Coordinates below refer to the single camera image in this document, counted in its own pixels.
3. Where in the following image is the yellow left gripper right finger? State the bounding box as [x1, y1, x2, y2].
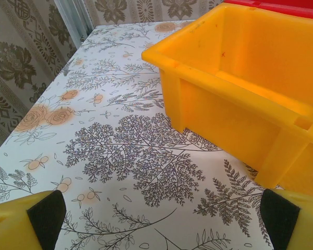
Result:
[258, 187, 313, 250]

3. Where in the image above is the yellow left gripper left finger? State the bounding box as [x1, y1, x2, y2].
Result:
[0, 189, 67, 250]

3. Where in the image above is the yellow plastic bin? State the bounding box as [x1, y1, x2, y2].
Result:
[141, 2, 313, 201]

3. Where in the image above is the red plastic bin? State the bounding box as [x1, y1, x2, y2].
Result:
[223, 0, 313, 20]

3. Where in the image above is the aluminium frame post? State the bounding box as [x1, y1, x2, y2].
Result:
[53, 0, 96, 52]

